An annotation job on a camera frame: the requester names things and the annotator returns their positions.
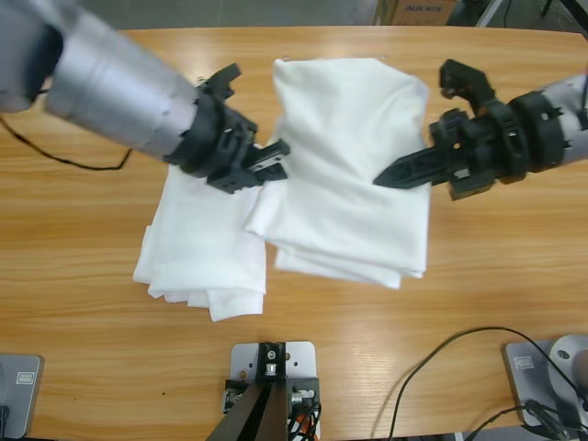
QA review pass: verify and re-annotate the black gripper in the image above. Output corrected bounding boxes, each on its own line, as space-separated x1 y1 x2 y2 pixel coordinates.
372 90 570 202
163 86 292 198

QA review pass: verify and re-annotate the black metal frame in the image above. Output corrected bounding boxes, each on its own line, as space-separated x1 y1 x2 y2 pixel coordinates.
539 0 588 33

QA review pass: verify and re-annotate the white mount block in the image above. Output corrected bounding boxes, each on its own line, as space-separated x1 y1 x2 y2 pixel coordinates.
229 340 318 405

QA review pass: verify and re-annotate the long thin black cable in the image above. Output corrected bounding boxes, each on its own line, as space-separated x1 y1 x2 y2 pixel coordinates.
390 326 548 440

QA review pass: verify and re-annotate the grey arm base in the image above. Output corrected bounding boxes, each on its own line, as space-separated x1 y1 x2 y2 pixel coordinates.
500 334 588 428
0 353 45 440

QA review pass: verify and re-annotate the white Unitree print t-shirt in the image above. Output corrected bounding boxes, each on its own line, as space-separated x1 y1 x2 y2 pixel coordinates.
243 57 434 291

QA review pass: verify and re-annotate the cardboard box with AUX print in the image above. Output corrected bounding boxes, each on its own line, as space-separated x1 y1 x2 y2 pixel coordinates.
390 0 458 27

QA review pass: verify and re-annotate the black base plug cable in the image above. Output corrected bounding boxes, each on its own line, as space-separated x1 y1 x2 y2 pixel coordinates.
468 399 588 441

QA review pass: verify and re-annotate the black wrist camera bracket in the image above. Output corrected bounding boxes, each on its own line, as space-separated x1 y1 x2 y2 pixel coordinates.
438 58 498 117
197 62 243 101

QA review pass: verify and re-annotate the white metal frame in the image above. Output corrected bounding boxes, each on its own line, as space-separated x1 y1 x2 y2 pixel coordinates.
475 0 515 28

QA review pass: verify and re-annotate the black bracket with connectors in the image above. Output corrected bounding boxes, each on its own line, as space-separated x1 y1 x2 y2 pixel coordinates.
223 376 322 441

